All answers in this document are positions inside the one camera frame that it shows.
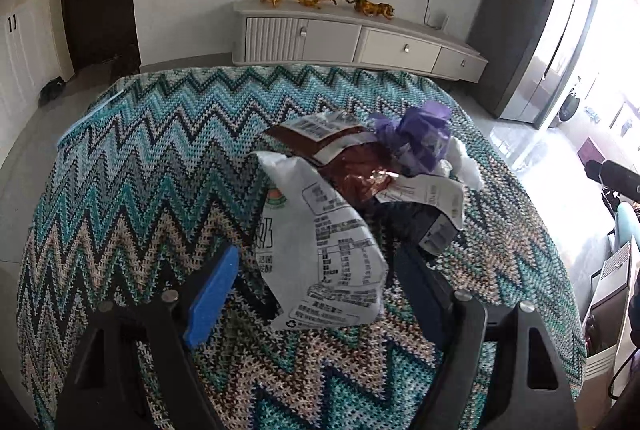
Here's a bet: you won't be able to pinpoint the golden tiger figurine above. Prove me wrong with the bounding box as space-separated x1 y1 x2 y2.
347 0 395 20

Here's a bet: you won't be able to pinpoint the brown snack bag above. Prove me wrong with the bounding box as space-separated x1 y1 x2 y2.
266 110 399 207

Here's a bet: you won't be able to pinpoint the white clear plastic bag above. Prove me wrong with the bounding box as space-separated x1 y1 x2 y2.
434 136 485 190

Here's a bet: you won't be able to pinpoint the washing machine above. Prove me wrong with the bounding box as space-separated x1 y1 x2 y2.
558 91 580 122

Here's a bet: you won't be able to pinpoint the zigzag knitted table cloth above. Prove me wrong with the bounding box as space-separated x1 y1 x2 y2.
17 65 586 429

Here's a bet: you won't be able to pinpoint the grey steel refrigerator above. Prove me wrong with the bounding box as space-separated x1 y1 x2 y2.
468 0 591 127

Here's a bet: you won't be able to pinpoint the purple storage box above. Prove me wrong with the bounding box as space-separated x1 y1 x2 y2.
577 138 605 166

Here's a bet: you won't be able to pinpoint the black shoes by door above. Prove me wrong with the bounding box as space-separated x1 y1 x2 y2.
38 77 66 107

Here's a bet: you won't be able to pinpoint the white tv cabinet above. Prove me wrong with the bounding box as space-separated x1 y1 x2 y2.
232 1 487 83

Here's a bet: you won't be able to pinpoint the white hallway cabinets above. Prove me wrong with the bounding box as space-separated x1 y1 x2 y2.
1 0 74 158

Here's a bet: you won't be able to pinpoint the white printed snack bag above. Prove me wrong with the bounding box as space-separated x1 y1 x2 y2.
254 152 388 330

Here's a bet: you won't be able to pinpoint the black white printed wrapper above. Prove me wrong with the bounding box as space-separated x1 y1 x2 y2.
375 174 464 261

